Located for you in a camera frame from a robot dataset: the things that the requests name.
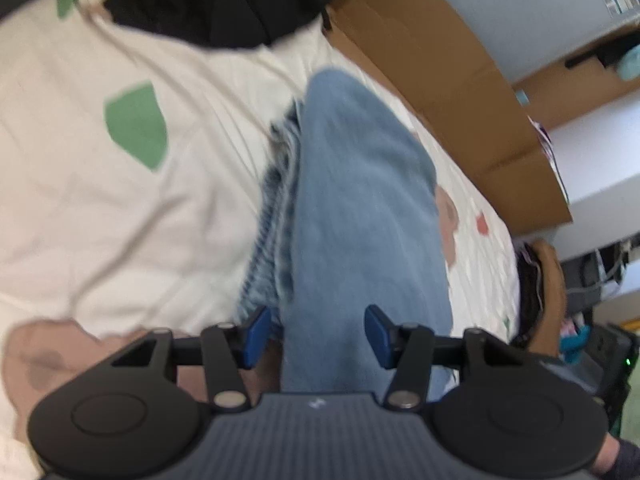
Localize cream bear print bed sheet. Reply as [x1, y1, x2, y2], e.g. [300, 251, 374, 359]
[0, 0, 524, 480]

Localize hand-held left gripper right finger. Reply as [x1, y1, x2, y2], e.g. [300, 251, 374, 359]
[365, 305, 531, 409]

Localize long low cardboard sheet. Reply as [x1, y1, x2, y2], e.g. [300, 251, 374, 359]
[320, 0, 574, 237]

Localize hanging black clothes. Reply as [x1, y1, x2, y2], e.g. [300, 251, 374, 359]
[564, 35, 640, 69]

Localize light blue jeans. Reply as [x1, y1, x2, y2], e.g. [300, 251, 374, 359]
[240, 69, 454, 402]

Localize black computer case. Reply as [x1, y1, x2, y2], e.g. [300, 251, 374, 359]
[589, 322, 640, 437]

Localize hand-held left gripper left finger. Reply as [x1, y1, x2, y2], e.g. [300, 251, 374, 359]
[111, 306, 273, 409]

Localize hanging teal cloth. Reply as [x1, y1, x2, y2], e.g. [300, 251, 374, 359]
[617, 44, 640, 82]

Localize tall cardboard sheet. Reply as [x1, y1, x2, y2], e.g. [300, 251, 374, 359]
[511, 25, 640, 132]

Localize black garment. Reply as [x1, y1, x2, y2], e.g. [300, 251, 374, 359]
[102, 0, 339, 52]

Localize grey fridge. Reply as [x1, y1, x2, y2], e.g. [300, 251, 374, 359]
[404, 0, 637, 84]

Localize teal printed cloth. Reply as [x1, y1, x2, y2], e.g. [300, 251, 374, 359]
[561, 321, 594, 367]

